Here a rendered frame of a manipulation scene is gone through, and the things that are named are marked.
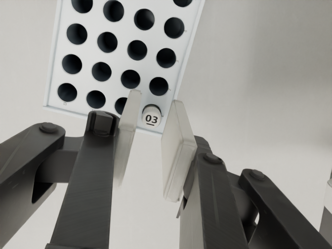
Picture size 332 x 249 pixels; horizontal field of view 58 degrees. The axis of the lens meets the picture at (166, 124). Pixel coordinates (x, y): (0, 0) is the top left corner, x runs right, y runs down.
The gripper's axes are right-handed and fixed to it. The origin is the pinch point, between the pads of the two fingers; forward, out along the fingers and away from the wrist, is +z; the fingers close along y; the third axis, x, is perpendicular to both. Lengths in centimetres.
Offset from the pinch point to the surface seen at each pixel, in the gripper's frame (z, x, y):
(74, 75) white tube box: 4.4, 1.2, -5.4
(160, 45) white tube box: 4.4, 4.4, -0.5
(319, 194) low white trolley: 7.9, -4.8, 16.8
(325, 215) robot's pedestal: 44, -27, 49
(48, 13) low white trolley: 7.9, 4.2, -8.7
